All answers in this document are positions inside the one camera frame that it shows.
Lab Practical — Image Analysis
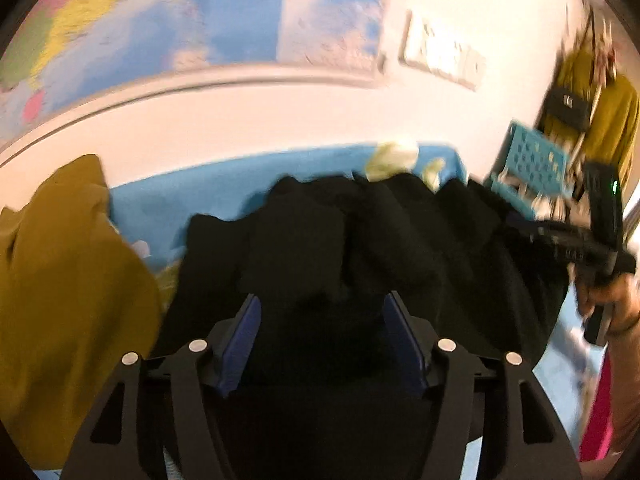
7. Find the world map wall poster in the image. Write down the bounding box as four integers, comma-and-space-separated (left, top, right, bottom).
0, 0, 393, 126

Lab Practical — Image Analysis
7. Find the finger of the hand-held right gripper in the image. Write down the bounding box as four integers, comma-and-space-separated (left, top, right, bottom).
504, 210, 556, 256

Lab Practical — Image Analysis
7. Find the blue perforated plastic basket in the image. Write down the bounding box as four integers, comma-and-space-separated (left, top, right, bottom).
487, 171, 538, 211
506, 121, 572, 198

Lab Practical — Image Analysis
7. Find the person's pink clothing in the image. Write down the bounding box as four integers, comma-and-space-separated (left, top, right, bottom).
579, 352, 615, 462

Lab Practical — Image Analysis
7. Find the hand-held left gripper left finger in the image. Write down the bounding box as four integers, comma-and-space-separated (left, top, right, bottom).
60, 294, 263, 480

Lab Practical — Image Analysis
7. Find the person's right hand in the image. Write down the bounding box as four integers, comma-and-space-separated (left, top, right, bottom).
574, 269, 640, 342

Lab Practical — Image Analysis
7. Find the mustard yellow garment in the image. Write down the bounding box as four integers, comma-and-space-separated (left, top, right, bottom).
0, 154, 163, 471

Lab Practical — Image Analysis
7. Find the hanging mustard garment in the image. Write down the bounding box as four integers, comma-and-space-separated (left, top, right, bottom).
541, 46, 640, 198

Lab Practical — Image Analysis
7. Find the white wall socket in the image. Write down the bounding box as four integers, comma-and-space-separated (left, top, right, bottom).
401, 9, 487, 92

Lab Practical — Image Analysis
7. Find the black buttoned coat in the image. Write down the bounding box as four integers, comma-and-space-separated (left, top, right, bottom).
150, 170, 571, 480

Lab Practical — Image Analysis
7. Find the person's right forearm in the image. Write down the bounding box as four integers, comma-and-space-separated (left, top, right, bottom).
605, 322, 640, 458

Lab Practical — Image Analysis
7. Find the black shoulder bag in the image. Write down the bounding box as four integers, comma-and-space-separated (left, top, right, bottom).
543, 84, 593, 134

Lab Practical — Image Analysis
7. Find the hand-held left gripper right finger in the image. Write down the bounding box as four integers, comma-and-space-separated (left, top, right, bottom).
382, 290, 583, 480

